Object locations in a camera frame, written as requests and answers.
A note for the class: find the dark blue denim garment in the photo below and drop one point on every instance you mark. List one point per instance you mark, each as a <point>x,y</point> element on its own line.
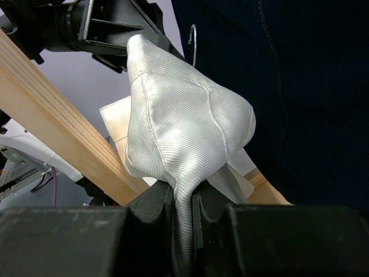
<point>303,66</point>

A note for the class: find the white pleated skirt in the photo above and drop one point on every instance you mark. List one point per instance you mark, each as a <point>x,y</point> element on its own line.
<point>180,127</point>

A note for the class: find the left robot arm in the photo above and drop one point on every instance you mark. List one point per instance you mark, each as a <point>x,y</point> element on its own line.
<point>37,29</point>

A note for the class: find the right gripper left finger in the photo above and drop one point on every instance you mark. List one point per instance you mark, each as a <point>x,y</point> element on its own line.
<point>134,240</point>

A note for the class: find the wooden clothes rack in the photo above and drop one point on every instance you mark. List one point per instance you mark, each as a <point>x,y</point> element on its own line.
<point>183,127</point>

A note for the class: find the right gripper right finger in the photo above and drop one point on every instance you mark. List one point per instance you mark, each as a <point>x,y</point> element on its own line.
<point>276,240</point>

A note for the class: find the dark hanger with metal hook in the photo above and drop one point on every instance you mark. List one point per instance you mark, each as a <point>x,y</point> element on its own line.
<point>193,40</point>

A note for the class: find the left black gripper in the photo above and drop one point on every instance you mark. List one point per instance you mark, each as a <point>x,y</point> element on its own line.
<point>103,28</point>

